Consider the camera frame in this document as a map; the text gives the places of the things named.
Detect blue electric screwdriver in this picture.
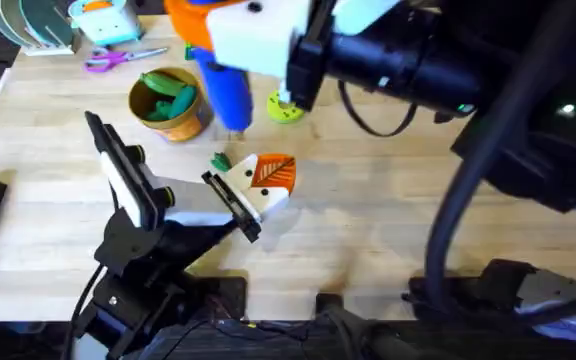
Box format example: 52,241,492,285
190,45,255,134

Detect thick black cable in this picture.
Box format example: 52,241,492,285
423,0,576,312

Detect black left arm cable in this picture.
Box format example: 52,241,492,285
66,263,107,360

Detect green disc with holes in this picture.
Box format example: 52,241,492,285
266,88,306,125

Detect purple scissors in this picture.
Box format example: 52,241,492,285
83,45,170,75

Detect small green toy vegetable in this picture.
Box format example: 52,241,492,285
210,151,234,174

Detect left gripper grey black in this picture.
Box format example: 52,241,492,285
126,143,298,245

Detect left wrist upright black plate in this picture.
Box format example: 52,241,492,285
84,110,162,232

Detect thin black cable loop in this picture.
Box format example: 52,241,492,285
337,79,420,139

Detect yellow tub with green toys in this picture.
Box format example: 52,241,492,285
127,65,215,145

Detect black rail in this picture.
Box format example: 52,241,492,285
0,318,576,360

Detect teal box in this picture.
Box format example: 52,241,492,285
66,0,145,47

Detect rack with plates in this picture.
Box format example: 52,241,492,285
0,0,82,58

